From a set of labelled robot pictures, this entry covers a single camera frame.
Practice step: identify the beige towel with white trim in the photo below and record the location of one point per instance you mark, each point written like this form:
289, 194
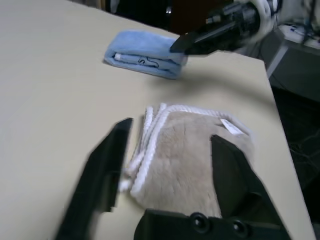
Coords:
180, 160

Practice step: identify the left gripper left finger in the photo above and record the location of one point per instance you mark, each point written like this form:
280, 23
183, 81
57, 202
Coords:
100, 175

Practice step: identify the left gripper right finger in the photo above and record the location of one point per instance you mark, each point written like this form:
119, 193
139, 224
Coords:
235, 180

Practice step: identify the blue folded towel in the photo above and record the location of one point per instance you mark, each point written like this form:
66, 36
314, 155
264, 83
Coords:
140, 45

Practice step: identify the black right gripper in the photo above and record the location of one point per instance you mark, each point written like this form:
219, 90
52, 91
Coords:
240, 15

